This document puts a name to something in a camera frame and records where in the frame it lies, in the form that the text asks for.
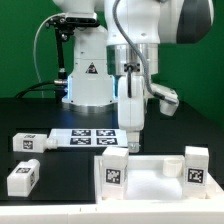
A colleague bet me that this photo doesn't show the white square tabletop tray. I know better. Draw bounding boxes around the white square tabletop tray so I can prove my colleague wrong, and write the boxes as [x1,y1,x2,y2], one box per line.
[94,155,220,203]

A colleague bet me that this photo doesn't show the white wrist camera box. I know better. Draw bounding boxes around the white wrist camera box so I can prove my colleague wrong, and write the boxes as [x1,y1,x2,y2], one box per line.
[151,83,179,116]

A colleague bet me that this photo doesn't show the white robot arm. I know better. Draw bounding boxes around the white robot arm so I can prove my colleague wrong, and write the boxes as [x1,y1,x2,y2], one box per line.
[52,0,214,153]

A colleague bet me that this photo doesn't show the black base cables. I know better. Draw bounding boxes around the black base cables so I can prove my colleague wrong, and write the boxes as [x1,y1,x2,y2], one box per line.
[14,79,69,100]

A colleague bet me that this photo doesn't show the grey camera cable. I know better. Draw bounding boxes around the grey camera cable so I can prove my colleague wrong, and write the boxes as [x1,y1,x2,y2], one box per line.
[32,13,64,99]

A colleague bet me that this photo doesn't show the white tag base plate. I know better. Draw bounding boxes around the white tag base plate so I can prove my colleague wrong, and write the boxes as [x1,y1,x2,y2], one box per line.
[49,129,128,147]

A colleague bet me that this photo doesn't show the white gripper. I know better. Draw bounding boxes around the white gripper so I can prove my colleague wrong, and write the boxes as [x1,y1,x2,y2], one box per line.
[118,76,144,153]

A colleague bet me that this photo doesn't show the black camera on stand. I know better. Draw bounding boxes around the black camera on stand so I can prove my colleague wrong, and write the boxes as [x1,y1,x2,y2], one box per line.
[46,12,100,28]

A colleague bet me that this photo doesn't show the black camera stand pole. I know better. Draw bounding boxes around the black camera stand pole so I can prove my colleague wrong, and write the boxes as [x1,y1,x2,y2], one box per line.
[55,28,68,102]

